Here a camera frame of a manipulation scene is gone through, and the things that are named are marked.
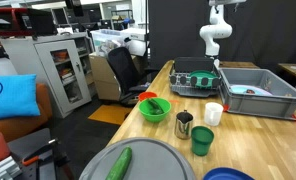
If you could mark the small brown object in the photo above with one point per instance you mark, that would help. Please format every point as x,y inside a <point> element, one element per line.
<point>250,91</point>

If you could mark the round grey tray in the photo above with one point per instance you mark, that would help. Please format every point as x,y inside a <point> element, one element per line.
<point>154,163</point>

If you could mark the black curtain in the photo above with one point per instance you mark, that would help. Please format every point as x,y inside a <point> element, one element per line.
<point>271,33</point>

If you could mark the light blue plate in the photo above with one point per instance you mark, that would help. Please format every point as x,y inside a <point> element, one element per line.
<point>239,90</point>

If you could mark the grey metal cabinet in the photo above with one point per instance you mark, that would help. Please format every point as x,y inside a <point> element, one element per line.
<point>21,56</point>

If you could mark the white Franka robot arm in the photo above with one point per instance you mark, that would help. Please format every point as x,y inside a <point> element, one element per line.
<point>214,31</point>

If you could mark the wooden side table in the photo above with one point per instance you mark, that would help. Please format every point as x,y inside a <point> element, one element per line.
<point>293,70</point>

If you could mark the small orange container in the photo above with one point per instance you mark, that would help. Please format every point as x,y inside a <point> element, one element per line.
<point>59,55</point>

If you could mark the red black machine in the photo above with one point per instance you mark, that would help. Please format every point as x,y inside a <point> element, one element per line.
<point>8,20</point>

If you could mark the stainless steel cup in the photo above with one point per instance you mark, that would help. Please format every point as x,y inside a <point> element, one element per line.
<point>183,128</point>

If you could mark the grey plastic bin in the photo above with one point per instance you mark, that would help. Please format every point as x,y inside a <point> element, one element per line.
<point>254,106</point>

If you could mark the orange sofa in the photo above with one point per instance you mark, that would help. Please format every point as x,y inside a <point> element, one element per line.
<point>18,128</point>

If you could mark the white plastic cup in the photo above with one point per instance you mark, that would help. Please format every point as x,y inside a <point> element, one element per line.
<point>213,115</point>

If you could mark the black office chair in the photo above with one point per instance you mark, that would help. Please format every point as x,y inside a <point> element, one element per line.
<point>121,70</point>

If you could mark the blue cushion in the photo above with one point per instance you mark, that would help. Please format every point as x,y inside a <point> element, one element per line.
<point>11,96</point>

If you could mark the yellow floor mat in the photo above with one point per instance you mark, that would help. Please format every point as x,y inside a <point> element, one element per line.
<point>108,115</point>

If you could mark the orange plastic bowl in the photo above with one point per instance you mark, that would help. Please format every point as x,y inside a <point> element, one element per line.
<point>144,96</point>

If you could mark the small dark green cucumber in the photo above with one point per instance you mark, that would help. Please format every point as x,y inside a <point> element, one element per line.
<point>154,106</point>

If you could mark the white box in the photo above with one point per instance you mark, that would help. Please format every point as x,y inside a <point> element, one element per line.
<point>138,43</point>

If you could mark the clear storage bin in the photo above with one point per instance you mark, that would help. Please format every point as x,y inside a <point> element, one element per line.
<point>104,40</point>

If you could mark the aluminium extrusion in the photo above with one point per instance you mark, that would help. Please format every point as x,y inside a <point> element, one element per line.
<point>1,170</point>

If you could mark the green plastic cup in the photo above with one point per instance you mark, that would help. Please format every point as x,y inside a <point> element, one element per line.
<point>201,143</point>

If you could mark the grey dish rack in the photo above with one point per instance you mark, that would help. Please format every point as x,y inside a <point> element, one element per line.
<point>191,63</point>

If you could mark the green plastic bowl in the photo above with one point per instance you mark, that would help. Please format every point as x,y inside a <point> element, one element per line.
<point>146,115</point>

